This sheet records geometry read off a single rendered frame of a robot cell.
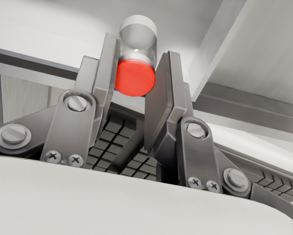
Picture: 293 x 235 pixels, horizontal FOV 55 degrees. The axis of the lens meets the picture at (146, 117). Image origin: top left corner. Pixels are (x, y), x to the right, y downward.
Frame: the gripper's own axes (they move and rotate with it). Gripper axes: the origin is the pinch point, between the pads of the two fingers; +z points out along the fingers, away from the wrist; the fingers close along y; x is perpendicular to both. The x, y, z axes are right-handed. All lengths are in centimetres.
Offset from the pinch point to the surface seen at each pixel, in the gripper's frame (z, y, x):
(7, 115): 40, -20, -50
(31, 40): 7.9, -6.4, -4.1
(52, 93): 98, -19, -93
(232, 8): 7.5, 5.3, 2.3
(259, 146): 17.7, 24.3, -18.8
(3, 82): 39, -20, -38
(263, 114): 7.8, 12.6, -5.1
